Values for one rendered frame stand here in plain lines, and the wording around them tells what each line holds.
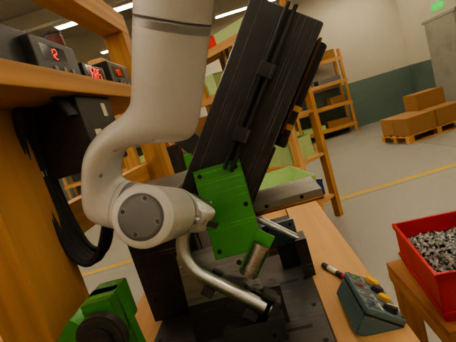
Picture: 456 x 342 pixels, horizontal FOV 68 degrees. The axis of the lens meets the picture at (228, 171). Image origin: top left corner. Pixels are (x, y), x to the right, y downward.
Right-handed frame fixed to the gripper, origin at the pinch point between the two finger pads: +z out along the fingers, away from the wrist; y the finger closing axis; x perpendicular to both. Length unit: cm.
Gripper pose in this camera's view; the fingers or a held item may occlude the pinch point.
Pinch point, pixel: (195, 209)
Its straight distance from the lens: 75.5
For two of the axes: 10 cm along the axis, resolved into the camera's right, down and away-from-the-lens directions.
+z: 1.3, 0.8, 9.9
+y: -8.6, -4.8, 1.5
